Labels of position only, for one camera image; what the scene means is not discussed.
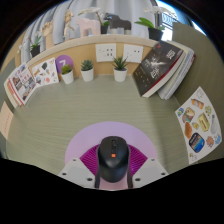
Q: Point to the pink horse figurine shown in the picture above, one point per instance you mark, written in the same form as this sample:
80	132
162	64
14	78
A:
87	25

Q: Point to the wooden artist mannequin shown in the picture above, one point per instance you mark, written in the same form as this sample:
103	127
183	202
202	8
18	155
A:
68	21

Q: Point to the white book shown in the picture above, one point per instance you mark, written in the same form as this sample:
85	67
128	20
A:
8	91
186	75
176	78

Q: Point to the white orchid in black pot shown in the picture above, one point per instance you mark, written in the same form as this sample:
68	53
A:
35	50
155	34
104	29

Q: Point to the black horse figurine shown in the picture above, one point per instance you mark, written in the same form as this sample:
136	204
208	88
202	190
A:
120	24

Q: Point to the food sticker sheet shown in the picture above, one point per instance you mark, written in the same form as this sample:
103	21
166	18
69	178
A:
199	125

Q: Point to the black computer mouse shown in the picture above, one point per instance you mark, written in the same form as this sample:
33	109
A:
112	163

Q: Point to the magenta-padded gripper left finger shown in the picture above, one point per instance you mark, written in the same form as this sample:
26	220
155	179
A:
75	171

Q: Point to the dark framed window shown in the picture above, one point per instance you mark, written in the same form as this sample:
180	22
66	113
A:
168	25

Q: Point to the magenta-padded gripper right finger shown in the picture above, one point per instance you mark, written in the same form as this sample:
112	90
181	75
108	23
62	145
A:
151	171

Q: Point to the olive desk divider panel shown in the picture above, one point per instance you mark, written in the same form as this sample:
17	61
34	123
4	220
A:
203	63

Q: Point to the white wall socket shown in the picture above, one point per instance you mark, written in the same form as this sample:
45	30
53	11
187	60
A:
106	52
133	53

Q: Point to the purple mouse pad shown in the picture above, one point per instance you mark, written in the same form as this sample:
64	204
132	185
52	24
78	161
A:
83	136

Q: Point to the wooden desk back shelf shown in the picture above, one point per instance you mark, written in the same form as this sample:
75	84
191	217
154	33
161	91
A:
83	50

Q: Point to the wooden hand model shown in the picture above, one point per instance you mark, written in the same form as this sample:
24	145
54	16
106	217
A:
48	31

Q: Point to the black cover book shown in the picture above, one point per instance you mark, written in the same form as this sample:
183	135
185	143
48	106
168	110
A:
156	68

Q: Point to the white sticker picture card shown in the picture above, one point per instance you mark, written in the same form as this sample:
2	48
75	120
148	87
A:
45	72

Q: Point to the grey white curtain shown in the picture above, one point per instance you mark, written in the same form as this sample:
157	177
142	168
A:
133	10

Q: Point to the purple round number sign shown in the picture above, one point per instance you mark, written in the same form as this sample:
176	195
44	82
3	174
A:
63	61

